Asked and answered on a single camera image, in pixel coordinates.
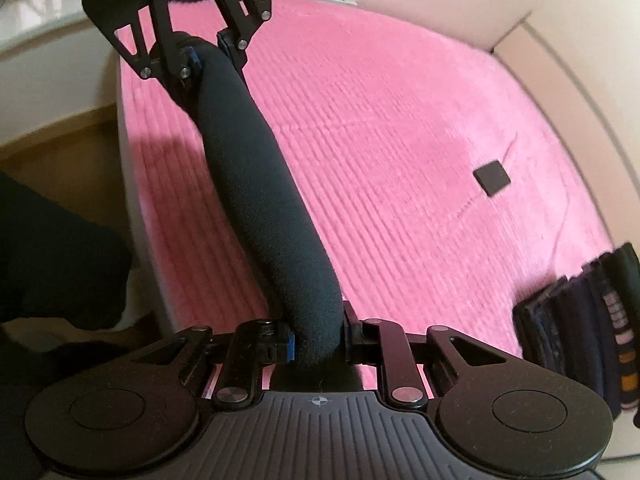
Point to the pink ribbed blanket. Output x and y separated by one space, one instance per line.
400 135

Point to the stack of folded dark clothes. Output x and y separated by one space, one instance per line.
575 335

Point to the white ledge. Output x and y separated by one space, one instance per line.
40 15

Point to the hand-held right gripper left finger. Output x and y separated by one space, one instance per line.
288 345

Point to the person's dark trousers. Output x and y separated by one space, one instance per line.
50 250

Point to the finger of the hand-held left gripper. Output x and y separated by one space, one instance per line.
194 59
235 45

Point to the black square pad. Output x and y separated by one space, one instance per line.
491 177

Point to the dark green garment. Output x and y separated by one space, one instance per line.
250 185

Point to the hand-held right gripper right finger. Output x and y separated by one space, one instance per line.
357 340

